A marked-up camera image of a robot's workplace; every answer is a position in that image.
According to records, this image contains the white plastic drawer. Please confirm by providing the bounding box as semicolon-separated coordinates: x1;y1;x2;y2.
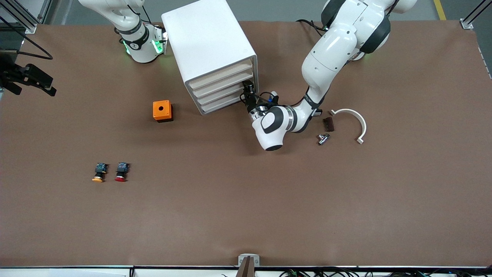
189;61;254;94
193;70;255;101
196;78;256;108
200;87;257;115

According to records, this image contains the white drawer cabinet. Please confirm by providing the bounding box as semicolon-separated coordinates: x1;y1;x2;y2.
161;0;259;116

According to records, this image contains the yellow mushroom push button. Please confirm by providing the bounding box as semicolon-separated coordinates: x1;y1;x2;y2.
92;162;109;183

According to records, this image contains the red mushroom push button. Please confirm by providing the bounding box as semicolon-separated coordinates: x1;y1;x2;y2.
115;162;130;182

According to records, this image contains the brown table mat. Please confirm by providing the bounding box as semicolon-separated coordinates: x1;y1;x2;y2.
0;19;492;268

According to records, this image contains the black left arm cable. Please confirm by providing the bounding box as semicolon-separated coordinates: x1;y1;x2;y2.
258;92;278;107

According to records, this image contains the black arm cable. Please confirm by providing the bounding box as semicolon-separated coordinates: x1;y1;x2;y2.
258;92;278;107
0;15;53;60

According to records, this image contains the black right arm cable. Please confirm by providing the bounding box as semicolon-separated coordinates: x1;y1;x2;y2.
0;15;53;60

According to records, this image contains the aluminium frame profile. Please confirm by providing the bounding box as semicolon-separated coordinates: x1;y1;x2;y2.
0;0;52;34
461;0;492;30

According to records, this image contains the orange button enclosure box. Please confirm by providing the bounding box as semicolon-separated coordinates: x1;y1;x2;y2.
153;100;174;123

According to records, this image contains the black base cable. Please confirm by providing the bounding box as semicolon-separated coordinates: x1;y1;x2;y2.
138;0;153;24
296;19;327;37

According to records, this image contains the white curved plastic bracket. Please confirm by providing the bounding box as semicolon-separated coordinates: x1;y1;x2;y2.
329;108;367;145

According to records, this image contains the grey metal mount bracket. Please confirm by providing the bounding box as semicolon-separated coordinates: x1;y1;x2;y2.
238;254;260;267

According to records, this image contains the brown stand post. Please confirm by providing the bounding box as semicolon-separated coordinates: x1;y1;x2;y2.
235;257;256;277

